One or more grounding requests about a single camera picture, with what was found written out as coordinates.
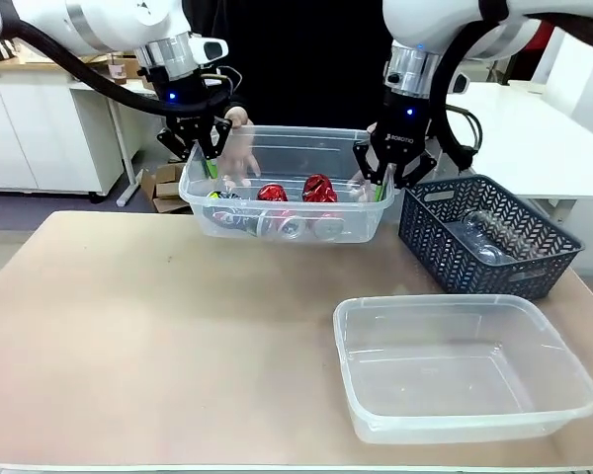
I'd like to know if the pink drink cup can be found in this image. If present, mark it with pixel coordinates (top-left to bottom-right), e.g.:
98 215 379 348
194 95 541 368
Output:
107 53 128 85

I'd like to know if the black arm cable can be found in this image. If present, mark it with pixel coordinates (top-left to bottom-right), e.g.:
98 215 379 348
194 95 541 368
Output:
0 14 233 119
427 0 593 174

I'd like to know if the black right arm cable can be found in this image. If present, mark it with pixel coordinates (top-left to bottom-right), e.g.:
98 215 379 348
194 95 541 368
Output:
427 0 593 174

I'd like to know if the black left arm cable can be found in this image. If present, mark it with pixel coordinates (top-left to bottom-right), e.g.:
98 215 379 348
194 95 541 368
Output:
0 14 233 119

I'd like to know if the large white table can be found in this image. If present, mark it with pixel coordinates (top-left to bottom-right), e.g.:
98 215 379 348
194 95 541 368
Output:
444 81 593 233

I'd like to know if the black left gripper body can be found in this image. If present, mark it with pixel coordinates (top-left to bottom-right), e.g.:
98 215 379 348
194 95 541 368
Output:
145 66 223 145

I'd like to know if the person's left hand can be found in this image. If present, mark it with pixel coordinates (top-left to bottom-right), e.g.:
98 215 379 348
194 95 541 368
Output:
348 122 381 187

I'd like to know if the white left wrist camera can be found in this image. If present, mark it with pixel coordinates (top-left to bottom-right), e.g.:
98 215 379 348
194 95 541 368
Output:
187 34 229 66

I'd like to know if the person in black sweater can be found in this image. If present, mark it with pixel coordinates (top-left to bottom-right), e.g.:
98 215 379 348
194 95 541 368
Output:
216 0 401 132

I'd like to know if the shallow clear plastic container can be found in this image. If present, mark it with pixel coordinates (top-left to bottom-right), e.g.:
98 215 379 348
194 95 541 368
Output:
332 294 593 444

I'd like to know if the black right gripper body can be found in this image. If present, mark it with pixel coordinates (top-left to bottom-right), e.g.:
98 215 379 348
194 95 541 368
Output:
370 91 431 172

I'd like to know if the white cabinet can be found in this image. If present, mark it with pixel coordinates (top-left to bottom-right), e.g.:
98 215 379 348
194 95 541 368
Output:
0 63 127 194

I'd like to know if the crushed black soda can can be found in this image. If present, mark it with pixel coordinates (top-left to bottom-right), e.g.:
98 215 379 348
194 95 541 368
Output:
201 205 264 237

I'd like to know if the deep clear plastic container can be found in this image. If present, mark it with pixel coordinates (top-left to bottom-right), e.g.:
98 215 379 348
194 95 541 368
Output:
178 124 396 246

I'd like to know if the person's right hand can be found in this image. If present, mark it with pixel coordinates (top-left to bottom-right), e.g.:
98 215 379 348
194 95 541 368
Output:
219 106 263 189

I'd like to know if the crushed silver-ended soda can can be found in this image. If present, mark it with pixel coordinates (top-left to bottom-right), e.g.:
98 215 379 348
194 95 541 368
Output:
262 209 311 242
311 216 346 242

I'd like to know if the brown cardboard box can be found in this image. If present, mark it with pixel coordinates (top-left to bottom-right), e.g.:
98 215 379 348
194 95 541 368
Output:
137 162 192 214

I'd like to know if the crushed clear plastic bottle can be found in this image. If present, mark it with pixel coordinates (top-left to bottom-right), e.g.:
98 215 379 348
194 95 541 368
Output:
447 209 518 266

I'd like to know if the dark blue woven plastic basket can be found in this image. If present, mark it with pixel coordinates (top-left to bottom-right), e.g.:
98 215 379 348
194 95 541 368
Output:
398 175 585 301

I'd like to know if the white desk with metal leg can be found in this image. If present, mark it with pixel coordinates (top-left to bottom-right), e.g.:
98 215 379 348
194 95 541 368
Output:
68 77 160 208

